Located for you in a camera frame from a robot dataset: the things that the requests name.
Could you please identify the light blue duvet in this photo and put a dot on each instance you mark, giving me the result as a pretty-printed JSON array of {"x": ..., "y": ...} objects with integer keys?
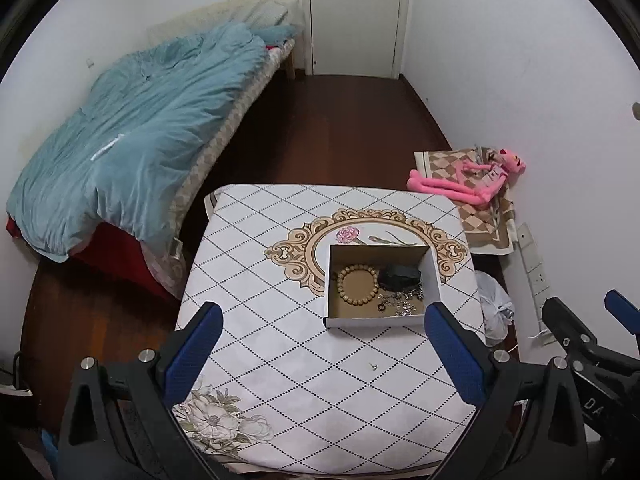
[{"x": 150, "y": 135}]

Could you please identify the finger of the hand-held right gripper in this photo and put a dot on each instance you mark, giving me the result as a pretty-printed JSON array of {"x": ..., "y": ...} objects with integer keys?
[
  {"x": 565, "y": 322},
  {"x": 624, "y": 310}
]

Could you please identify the white wall socket strip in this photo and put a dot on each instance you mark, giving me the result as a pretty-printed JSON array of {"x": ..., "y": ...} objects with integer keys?
[{"x": 532, "y": 265}]

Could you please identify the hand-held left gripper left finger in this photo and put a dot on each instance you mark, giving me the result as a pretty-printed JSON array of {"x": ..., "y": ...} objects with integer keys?
[{"x": 192, "y": 355}]

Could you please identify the pink plush toy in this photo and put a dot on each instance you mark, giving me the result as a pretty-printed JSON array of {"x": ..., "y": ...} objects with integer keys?
[{"x": 450, "y": 187}]

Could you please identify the cardboard box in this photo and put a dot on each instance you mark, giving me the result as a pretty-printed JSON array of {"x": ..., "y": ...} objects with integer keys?
[{"x": 360, "y": 311}]

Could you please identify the white plastic bag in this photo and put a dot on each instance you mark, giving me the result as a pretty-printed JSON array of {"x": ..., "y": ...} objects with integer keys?
[{"x": 492, "y": 305}]

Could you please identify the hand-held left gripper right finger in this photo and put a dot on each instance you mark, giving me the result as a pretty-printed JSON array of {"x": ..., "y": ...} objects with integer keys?
[{"x": 452, "y": 355}]

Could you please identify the bed with patterned mattress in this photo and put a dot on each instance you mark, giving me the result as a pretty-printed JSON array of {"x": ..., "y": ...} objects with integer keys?
[{"x": 200, "y": 180}]

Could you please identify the white door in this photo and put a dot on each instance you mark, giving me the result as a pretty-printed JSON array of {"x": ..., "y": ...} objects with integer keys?
[{"x": 355, "y": 10}]

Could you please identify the brown checked floor mat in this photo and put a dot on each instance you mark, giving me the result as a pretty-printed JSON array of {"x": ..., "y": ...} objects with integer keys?
[{"x": 485, "y": 225}]

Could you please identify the clear plastic tag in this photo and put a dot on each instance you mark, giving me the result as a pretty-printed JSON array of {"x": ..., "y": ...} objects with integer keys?
[{"x": 176, "y": 246}]

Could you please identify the black wristband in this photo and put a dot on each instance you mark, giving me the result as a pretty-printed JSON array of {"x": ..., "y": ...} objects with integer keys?
[{"x": 400, "y": 277}]

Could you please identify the white diamond patterned tablecloth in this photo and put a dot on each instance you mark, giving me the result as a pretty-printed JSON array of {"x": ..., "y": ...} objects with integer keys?
[{"x": 280, "y": 335}]

